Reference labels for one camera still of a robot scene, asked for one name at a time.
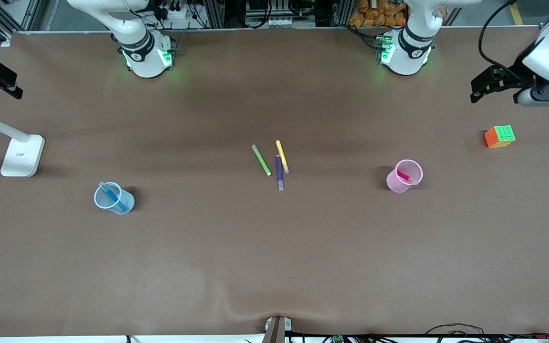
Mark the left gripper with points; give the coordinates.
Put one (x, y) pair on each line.
(515, 74)

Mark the pink highlighter marker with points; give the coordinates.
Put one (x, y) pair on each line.
(405, 176)

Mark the blue highlighter marker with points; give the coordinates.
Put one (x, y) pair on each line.
(112, 195)

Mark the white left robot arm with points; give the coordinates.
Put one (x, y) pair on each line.
(412, 43)

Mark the colourful puzzle cube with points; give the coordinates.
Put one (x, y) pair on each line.
(499, 136)

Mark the pink plastic cup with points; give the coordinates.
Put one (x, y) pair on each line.
(405, 177)

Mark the orange packets pile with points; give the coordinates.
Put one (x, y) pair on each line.
(379, 12)

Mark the blue plastic cup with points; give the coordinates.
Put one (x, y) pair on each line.
(112, 200)

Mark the yellow highlighter marker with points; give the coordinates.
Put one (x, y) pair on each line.
(282, 156)

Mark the white power strip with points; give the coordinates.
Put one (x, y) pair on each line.
(272, 22)

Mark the purple highlighter marker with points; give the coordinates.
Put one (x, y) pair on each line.
(279, 176)

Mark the green highlighter marker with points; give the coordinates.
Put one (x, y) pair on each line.
(261, 160)

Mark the aluminium table edge rail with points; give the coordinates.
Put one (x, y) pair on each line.
(265, 30)

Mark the metal bracket at table edge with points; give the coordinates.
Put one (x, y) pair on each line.
(277, 328)

